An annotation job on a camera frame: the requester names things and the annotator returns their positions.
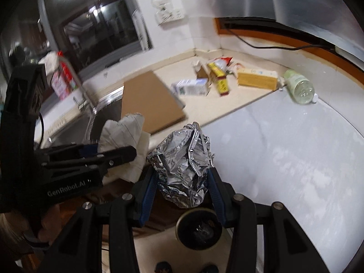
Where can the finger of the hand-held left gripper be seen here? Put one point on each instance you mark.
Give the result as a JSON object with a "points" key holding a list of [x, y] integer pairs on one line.
{"points": [[122, 153], [88, 149]]}

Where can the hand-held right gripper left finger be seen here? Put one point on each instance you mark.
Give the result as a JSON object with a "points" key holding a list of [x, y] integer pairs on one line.
{"points": [[148, 199]]}

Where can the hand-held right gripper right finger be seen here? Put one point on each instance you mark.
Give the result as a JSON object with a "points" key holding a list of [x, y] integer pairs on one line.
{"points": [[216, 194]]}

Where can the white paper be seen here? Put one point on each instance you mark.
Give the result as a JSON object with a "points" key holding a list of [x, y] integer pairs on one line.
{"points": [[122, 130]]}

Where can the aluminium foil ball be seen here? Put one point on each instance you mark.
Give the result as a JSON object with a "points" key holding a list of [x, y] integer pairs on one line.
{"points": [[182, 170]]}

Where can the round trash bin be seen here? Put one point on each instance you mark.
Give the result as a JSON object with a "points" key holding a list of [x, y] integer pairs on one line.
{"points": [[199, 233]]}

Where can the person's left hand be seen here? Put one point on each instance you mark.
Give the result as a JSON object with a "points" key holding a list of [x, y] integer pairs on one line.
{"points": [[49, 221]]}

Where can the steel sink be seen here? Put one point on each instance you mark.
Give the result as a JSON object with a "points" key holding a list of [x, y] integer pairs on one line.
{"points": [[71, 130]]}

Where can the brown cardboard sheet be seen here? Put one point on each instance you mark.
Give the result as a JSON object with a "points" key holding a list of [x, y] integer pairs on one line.
{"points": [[150, 102]]}

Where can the metal faucet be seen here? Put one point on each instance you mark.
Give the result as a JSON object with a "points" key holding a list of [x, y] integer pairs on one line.
{"points": [[79, 84]]}

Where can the red and white pouch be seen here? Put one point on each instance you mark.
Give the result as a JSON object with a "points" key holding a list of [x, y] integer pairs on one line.
{"points": [[62, 85]]}

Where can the white refrigerator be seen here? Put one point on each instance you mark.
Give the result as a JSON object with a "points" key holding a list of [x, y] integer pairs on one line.
{"points": [[284, 162]]}

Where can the white cloth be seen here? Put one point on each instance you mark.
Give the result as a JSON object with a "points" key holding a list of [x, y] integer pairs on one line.
{"points": [[48, 61]]}

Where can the white and blue carton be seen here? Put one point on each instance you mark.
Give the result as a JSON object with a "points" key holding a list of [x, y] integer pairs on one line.
{"points": [[190, 87]]}

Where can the small open cardboard box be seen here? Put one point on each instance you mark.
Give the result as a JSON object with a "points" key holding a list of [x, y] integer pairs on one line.
{"points": [[202, 74]]}

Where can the long yellow box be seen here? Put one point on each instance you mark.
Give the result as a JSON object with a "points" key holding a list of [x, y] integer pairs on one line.
{"points": [[220, 81]]}

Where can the flat yellow box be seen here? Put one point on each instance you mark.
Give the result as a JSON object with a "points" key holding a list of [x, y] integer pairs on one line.
{"points": [[256, 81]]}

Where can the dark window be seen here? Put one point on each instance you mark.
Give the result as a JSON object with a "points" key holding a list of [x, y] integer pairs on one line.
{"points": [[99, 28]]}

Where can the red and white snack bag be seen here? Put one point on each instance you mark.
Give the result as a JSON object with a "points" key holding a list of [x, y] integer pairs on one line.
{"points": [[223, 61]]}

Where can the clear plastic bottle green label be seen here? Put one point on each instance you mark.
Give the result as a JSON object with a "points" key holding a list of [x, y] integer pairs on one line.
{"points": [[300, 88]]}

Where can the dark wooden shelf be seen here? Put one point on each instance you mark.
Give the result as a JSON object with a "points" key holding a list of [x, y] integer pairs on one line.
{"points": [[312, 52]]}

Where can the white wall socket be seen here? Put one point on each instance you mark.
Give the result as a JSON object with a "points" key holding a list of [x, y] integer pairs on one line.
{"points": [[169, 16]]}

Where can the white wall switch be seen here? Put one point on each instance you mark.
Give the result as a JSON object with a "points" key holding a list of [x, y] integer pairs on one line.
{"points": [[163, 4]]}

